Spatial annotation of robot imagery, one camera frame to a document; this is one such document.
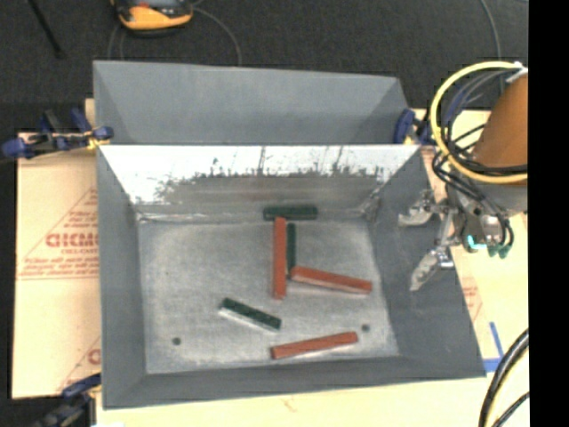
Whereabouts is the dark green flat block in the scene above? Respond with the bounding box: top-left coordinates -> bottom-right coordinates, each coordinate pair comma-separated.
286,222 -> 298,278
262,205 -> 319,222
219,296 -> 284,333

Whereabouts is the grey metal bin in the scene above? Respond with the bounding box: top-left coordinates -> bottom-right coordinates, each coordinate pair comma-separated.
92,60 -> 488,411

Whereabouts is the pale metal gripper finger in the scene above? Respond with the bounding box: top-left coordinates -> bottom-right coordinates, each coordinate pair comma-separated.
408,241 -> 455,293
397,190 -> 440,228

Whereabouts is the red-brown flat block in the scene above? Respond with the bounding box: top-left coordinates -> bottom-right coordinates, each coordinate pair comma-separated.
289,265 -> 374,296
269,331 -> 360,361
271,216 -> 289,302

